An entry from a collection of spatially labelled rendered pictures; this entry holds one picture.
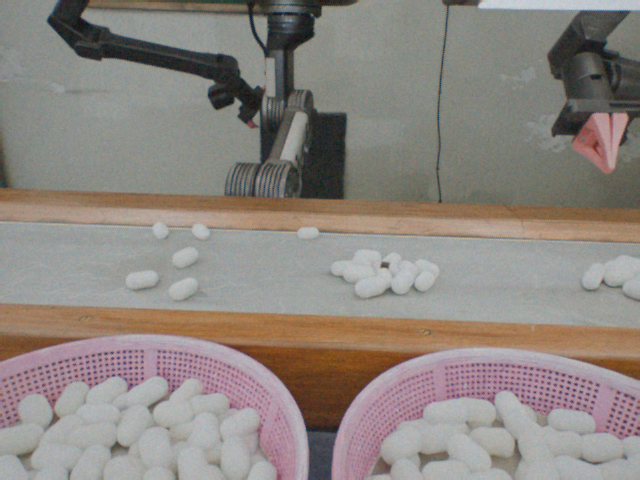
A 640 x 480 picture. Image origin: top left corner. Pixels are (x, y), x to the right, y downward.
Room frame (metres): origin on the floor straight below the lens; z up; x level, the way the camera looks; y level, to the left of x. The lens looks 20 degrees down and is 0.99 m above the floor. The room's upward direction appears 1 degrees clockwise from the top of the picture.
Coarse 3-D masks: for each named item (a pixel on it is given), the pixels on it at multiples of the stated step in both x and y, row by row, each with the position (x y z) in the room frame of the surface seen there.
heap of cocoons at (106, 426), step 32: (160, 384) 0.32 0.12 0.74; (192, 384) 0.33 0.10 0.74; (32, 416) 0.29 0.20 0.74; (64, 416) 0.30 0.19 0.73; (96, 416) 0.29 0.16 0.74; (128, 416) 0.29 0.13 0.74; (160, 416) 0.29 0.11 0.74; (192, 416) 0.29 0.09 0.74; (224, 416) 0.30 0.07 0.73; (256, 416) 0.29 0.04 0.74; (0, 448) 0.26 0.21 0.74; (32, 448) 0.26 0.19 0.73; (64, 448) 0.25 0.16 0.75; (96, 448) 0.26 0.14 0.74; (128, 448) 0.28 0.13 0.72; (160, 448) 0.25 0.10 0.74; (192, 448) 0.26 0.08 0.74; (224, 448) 0.26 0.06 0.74; (256, 448) 0.28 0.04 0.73
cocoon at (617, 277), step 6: (612, 270) 0.54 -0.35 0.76; (618, 270) 0.54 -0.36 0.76; (624, 270) 0.54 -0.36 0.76; (630, 270) 0.55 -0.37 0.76; (606, 276) 0.54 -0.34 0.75; (612, 276) 0.54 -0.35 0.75; (618, 276) 0.53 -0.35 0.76; (624, 276) 0.54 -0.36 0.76; (630, 276) 0.54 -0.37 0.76; (606, 282) 0.54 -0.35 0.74; (612, 282) 0.53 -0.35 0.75; (618, 282) 0.53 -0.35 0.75; (624, 282) 0.53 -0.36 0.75
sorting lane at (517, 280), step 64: (0, 256) 0.59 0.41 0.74; (64, 256) 0.59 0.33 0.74; (128, 256) 0.60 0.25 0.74; (256, 256) 0.61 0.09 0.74; (320, 256) 0.61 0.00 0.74; (384, 256) 0.62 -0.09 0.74; (448, 256) 0.63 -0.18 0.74; (512, 256) 0.63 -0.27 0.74; (576, 256) 0.64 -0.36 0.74; (512, 320) 0.45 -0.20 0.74; (576, 320) 0.45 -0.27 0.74
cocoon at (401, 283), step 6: (402, 270) 0.52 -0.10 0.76; (408, 270) 0.52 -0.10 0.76; (396, 276) 0.51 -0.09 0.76; (402, 276) 0.51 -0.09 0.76; (408, 276) 0.51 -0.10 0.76; (396, 282) 0.50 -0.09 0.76; (402, 282) 0.50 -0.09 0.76; (408, 282) 0.50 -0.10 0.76; (396, 288) 0.50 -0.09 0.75; (402, 288) 0.50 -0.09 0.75; (408, 288) 0.50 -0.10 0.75
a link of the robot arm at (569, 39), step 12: (588, 12) 0.86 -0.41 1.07; (600, 12) 0.86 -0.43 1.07; (612, 12) 0.88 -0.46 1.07; (624, 12) 0.90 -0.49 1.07; (576, 24) 0.83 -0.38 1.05; (612, 24) 0.85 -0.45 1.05; (564, 36) 0.84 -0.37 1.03; (576, 36) 0.82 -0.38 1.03; (552, 48) 0.86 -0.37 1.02; (564, 48) 0.84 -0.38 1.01; (552, 60) 0.86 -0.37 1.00; (564, 60) 0.84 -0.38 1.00
